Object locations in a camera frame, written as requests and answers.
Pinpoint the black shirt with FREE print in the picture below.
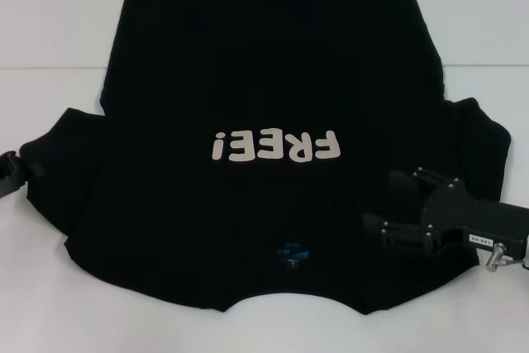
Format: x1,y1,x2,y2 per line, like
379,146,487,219
20,0,513,317

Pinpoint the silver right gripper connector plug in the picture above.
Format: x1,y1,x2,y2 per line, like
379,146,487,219
483,242,510,276

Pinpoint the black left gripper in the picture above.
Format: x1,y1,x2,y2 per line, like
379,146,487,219
0,150,46,202

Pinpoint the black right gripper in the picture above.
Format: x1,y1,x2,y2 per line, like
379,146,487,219
361,166,529,258

